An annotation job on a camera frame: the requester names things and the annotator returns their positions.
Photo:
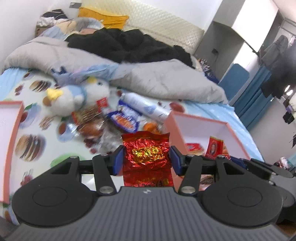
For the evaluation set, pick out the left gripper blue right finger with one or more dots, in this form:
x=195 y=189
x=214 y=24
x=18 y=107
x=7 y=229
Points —
x=188 y=166

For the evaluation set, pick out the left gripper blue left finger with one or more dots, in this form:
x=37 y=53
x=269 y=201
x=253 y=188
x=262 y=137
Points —
x=104 y=167

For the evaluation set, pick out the grey clear snack packet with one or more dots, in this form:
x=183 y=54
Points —
x=109 y=141

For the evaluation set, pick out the shiny red foil snack packet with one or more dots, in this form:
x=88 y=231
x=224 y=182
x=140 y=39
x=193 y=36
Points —
x=147 y=162

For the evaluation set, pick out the blue spicy cabbage snack packet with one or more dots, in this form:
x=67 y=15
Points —
x=125 y=118

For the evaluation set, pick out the clear red dried meat packet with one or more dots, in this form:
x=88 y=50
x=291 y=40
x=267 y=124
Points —
x=195 y=149

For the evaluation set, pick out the red portrait snack packet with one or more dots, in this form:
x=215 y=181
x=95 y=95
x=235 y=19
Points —
x=215 y=148

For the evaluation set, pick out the pink open storage box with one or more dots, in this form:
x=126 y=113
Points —
x=185 y=128

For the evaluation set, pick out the brown red jerky snack packet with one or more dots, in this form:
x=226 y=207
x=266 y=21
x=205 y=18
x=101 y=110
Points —
x=89 y=121

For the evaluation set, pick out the orange snack packet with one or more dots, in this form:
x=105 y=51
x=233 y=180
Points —
x=151 y=127

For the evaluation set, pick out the fruit print bed mat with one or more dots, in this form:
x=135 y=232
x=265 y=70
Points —
x=43 y=139

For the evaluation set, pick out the white spray bottle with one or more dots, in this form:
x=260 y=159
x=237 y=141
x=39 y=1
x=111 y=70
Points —
x=146 y=106

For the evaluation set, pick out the white blue plush toy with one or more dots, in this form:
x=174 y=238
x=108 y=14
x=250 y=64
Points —
x=65 y=100

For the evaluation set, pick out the grey duvet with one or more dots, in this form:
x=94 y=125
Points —
x=170 y=79

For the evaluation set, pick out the blue curtain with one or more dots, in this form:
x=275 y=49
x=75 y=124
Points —
x=252 y=104

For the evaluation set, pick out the blue white paper bag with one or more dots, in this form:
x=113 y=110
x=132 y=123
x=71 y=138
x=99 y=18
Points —
x=101 y=71

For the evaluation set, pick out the blue chair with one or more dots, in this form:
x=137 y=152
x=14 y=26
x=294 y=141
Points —
x=234 y=80

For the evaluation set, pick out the pink box lid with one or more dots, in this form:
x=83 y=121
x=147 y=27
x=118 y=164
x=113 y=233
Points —
x=11 y=113

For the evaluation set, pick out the black clothing pile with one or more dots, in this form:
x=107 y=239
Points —
x=131 y=46

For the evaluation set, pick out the yellow pillow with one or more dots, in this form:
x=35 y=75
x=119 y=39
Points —
x=108 y=19

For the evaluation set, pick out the clothes heap by wall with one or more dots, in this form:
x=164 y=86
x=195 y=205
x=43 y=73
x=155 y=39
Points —
x=49 y=19

